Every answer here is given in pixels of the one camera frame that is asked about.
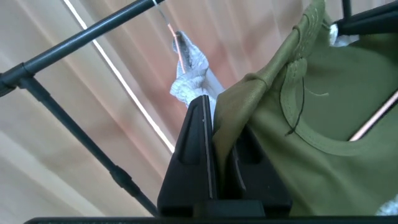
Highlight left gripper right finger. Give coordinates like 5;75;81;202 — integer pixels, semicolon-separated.
222;124;293;218

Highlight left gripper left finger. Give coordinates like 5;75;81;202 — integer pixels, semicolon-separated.
157;95;218;218

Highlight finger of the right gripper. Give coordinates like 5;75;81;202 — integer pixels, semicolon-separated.
334;1;398;37

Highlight green garment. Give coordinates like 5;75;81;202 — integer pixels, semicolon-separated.
212;0;398;217

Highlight pale grey shorts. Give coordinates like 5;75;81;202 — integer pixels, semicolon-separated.
169;30;225;118

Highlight pink clothes hanger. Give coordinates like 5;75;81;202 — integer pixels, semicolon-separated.
152;0;187;75
348;90;398;142

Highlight beige curtain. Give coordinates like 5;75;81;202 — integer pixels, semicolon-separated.
0;0;398;218

